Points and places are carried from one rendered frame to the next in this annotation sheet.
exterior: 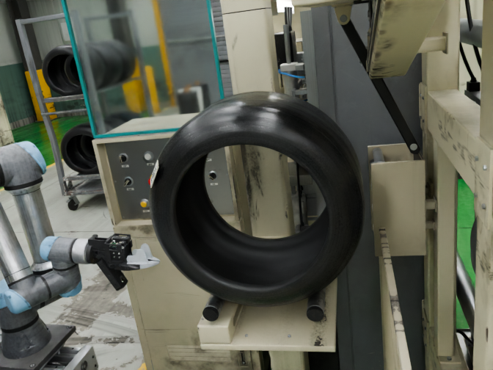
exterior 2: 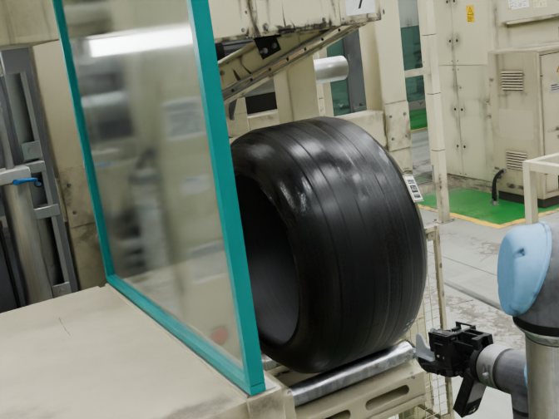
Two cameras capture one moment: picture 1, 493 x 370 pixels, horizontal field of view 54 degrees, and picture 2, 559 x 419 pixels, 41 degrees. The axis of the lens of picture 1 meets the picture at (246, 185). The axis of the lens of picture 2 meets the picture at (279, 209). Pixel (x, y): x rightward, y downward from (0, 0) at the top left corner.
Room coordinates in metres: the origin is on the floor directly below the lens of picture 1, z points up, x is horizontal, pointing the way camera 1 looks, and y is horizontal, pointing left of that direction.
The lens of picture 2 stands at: (2.34, 1.16, 1.65)
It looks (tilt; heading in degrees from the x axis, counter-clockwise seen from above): 14 degrees down; 229
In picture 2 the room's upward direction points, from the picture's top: 8 degrees counter-clockwise
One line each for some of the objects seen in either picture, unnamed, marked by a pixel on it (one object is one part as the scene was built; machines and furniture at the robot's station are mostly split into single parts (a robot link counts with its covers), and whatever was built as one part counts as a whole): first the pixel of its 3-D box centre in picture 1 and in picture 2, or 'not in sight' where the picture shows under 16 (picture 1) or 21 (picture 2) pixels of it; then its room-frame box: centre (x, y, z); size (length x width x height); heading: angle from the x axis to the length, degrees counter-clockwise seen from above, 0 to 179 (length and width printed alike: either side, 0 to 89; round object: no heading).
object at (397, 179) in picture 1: (395, 198); not in sight; (1.38, -0.45, 1.05); 0.20 x 0.15 x 0.30; 167
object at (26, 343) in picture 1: (23, 331); not in sight; (1.37, 0.79, 0.77); 0.15 x 0.15 x 0.10
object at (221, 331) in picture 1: (228, 298); (350, 401); (1.29, 0.10, 0.83); 0.36 x 0.09 x 0.06; 167
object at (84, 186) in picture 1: (101, 106); not in sight; (5.28, 1.45, 0.96); 1.36 x 0.71 x 1.92; 163
